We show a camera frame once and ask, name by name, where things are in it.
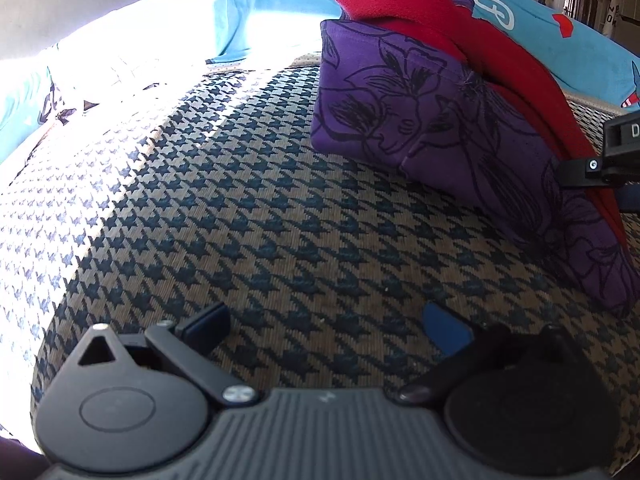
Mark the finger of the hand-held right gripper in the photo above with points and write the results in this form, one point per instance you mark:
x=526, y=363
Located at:
x=580, y=170

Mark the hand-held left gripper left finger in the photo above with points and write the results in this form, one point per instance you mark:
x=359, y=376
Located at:
x=202, y=327

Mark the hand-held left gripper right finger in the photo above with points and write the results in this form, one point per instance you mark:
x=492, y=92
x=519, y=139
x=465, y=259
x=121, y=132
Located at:
x=445, y=330

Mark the red fleece garment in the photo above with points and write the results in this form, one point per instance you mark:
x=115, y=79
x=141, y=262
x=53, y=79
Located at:
x=500, y=60

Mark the purple floral garment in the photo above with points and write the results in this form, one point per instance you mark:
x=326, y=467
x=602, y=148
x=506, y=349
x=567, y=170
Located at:
x=410, y=110

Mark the houndstooth bed mat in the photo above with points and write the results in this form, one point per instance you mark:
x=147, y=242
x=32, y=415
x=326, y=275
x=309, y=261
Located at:
x=250, y=210

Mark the blue printed quilt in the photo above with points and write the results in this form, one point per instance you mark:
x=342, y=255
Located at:
x=240, y=10

